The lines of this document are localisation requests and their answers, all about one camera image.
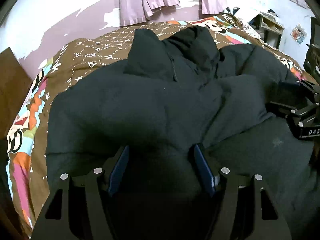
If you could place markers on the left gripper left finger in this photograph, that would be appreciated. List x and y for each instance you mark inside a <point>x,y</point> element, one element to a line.
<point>77,207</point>

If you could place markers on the dark chair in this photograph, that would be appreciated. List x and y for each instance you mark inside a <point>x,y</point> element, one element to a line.
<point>311,63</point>

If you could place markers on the wooden shelf unit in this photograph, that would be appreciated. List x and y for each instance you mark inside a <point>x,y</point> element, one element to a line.
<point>271,30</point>

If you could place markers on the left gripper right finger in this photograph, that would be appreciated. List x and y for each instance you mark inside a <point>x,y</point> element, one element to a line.
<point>243,207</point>

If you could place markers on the colourful cartoon bed quilt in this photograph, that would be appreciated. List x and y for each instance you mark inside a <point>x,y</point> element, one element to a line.
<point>27,171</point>

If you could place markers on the brown wooden headboard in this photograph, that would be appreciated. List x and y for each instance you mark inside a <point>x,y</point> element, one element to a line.
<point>14,86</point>

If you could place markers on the colourful wall poster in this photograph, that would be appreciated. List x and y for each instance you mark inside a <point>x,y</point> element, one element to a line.
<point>298,34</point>

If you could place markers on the black padded jacket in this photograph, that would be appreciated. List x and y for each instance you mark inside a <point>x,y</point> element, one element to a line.
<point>166,97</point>

